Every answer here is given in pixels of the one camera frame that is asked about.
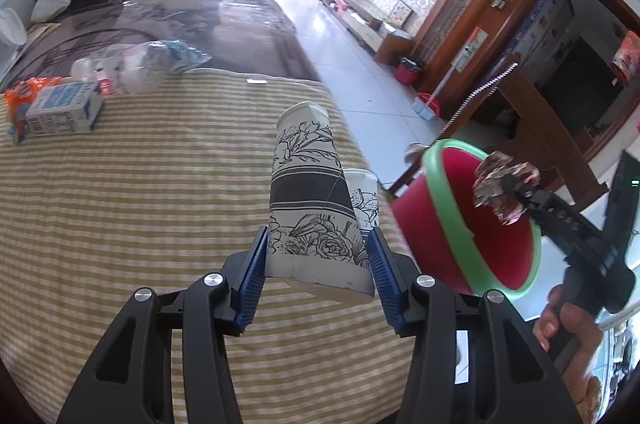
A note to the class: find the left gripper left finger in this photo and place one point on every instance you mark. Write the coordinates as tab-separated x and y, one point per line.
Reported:
127	378

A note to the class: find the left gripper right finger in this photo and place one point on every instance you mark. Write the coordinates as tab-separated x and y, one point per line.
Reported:
474	359

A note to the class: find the brown paper ball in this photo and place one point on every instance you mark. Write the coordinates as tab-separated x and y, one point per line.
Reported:
489	190

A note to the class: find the floral paper cup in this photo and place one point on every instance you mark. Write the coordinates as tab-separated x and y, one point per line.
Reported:
363	190
315	242

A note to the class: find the white blue milk carton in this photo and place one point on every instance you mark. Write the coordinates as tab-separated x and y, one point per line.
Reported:
70	108

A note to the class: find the crushed clear plastic bottle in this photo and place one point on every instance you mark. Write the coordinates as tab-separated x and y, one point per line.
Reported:
140	68

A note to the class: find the orange snack bag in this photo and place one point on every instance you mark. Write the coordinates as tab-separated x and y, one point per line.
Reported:
19	98

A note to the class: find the red green trash bin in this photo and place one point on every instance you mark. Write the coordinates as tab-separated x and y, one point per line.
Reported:
463	245

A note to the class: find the person right hand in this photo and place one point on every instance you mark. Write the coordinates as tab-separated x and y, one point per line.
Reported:
575	320

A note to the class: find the wooden dining chair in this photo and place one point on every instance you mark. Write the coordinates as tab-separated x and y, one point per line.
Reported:
540	139

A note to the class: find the yellow striped table mat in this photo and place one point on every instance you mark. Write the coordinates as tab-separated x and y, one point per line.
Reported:
167	186

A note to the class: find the red dustpan with broom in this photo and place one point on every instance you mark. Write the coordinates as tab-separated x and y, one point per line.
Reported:
427	105

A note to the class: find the small red waste basket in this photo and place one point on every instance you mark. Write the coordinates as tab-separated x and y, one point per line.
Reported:
408	70

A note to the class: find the low tv cabinet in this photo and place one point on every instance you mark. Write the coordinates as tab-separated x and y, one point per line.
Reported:
369	25

